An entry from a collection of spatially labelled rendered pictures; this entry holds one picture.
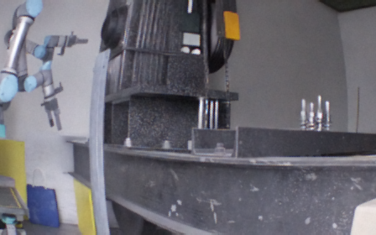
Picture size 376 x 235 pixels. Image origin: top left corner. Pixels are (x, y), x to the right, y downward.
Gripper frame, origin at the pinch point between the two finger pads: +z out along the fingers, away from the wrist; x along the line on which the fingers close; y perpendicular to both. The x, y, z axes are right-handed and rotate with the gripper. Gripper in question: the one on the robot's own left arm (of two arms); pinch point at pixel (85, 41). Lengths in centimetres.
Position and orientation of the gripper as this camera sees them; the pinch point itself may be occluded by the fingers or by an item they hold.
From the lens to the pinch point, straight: 226.3
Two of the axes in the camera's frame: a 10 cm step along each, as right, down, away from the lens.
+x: -5.2, 0.3, 8.5
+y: 0.3, -10.0, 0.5
